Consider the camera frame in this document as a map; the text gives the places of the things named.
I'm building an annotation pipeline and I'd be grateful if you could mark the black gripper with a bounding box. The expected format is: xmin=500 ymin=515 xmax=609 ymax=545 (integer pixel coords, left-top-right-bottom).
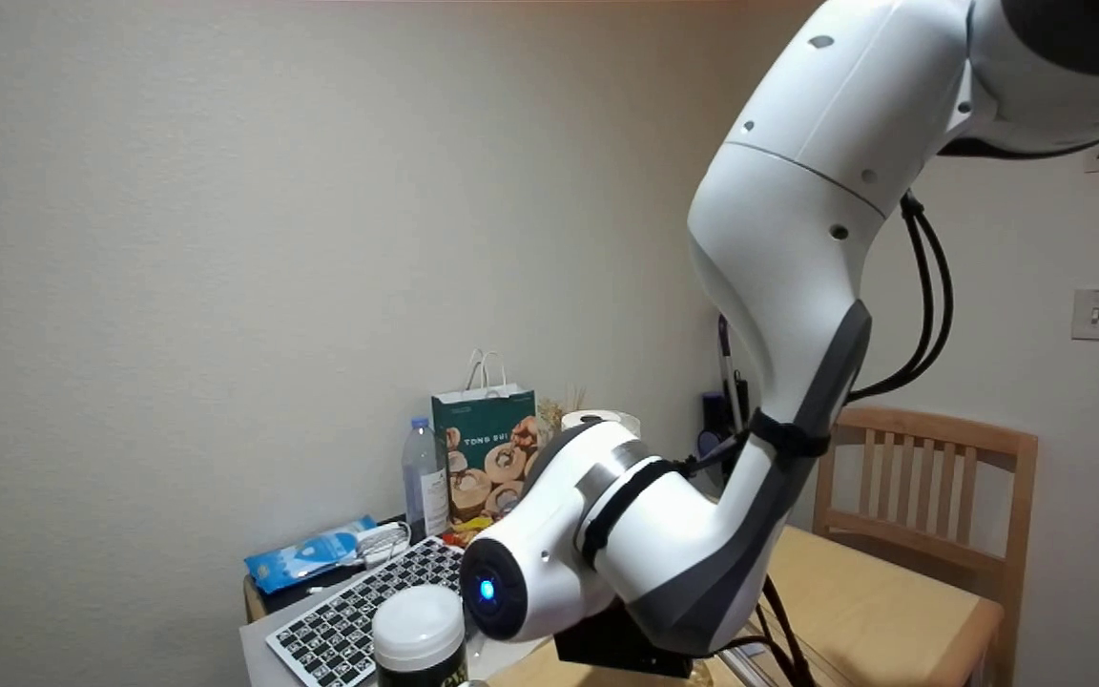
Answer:
xmin=553 ymin=608 xmax=693 ymax=681

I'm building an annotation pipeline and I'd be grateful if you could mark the clear water bottle blue cap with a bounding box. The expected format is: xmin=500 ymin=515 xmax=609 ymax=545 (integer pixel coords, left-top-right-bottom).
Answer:
xmin=402 ymin=412 xmax=444 ymax=545

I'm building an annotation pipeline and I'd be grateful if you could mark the white paper towel roll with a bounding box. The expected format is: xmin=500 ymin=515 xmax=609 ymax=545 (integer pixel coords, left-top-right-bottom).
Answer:
xmin=557 ymin=405 xmax=646 ymax=443

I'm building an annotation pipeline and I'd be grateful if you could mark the green paper gift bag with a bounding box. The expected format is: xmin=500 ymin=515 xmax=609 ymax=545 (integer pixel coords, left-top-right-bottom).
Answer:
xmin=426 ymin=382 xmax=540 ymax=527

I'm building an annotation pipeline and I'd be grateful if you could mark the black white checkerboard board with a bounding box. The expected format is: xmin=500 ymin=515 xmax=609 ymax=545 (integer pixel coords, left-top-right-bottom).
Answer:
xmin=264 ymin=529 xmax=477 ymax=687

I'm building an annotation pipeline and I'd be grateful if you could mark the blue tissue pack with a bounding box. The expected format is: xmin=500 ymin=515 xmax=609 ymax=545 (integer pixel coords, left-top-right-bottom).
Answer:
xmin=239 ymin=513 xmax=411 ymax=601

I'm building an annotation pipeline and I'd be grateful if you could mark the wooden chair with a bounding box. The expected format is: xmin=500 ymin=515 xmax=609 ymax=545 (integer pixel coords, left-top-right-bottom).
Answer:
xmin=808 ymin=401 xmax=1043 ymax=687

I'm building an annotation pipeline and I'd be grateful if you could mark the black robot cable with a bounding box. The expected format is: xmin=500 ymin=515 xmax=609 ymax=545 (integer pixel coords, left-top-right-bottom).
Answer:
xmin=842 ymin=187 xmax=963 ymax=405

